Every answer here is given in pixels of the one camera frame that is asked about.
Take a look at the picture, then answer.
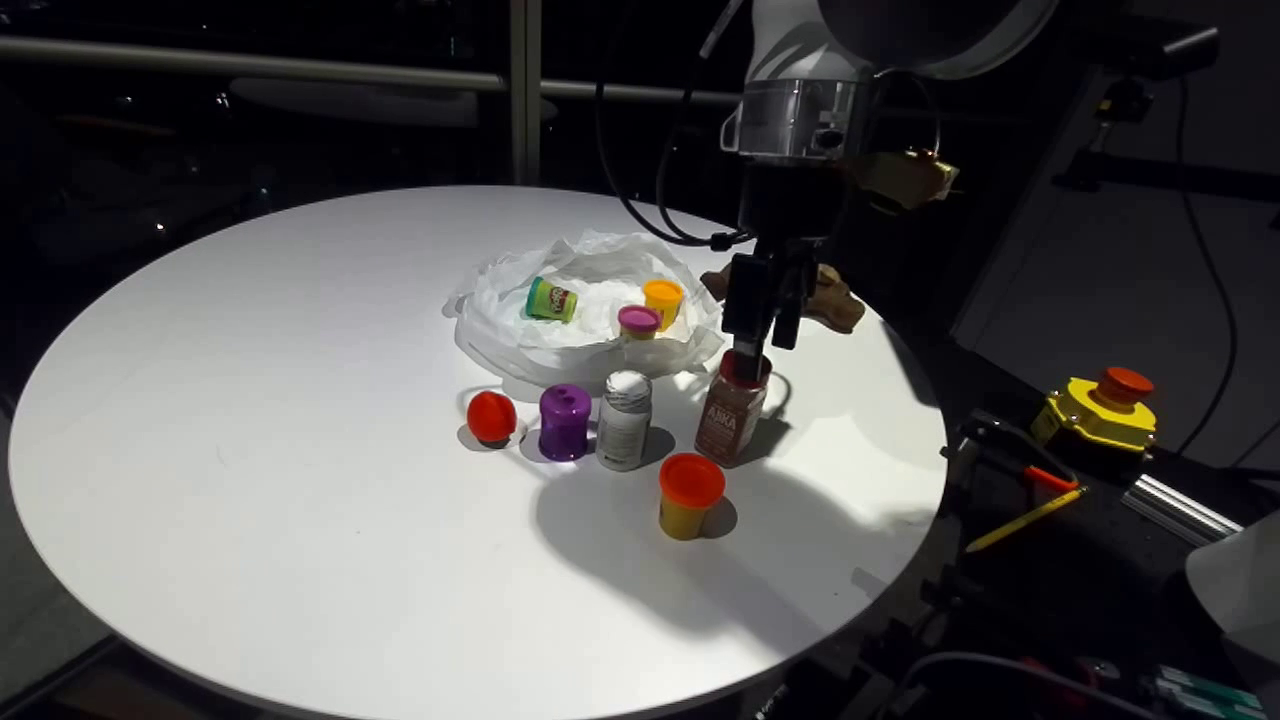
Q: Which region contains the aluminium profile bar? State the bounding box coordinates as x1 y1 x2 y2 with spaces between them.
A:
1120 466 1246 548

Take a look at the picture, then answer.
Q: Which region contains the white lid pill bottle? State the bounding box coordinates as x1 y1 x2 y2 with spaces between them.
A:
590 369 654 466

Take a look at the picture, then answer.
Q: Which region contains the brown plush toy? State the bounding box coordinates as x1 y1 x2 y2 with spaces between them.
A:
701 255 868 336

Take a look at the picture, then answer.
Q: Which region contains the yellow pencil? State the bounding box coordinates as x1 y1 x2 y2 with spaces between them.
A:
960 484 1086 560

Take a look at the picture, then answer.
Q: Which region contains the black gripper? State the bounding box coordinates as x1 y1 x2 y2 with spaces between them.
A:
718 154 841 369

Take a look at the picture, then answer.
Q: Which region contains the metal railing bar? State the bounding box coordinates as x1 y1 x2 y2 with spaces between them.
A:
0 31 750 113

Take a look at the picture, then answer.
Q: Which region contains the yellow red emergency stop button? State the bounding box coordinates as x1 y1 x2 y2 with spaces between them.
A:
1029 363 1162 458

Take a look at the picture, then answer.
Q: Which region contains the yellow lid dough tub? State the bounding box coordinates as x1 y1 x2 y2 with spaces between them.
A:
641 271 688 330

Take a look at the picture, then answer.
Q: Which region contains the red toy tomato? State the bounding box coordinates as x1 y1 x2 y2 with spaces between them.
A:
462 388 519 453

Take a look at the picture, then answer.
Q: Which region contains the black hanging cable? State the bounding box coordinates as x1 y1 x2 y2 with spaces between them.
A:
1169 71 1246 458

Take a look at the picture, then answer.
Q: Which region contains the white plastic bag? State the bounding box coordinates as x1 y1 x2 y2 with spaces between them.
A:
445 222 733 391

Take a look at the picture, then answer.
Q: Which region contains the green lid dough tub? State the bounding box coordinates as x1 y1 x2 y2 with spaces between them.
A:
519 271 582 326

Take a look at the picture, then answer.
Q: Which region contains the magenta lid dough tub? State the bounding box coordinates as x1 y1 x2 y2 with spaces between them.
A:
613 298 665 343

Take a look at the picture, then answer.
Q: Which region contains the orange lid dough tub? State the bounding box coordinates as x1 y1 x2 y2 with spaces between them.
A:
654 446 733 542

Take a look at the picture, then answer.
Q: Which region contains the purple plastic cup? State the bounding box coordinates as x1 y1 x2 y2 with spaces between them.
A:
537 380 598 464

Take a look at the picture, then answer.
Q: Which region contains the red lid spice jar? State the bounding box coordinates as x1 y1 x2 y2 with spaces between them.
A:
692 346 779 466

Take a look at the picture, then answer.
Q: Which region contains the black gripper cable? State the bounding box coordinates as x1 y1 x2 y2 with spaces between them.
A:
588 0 750 255

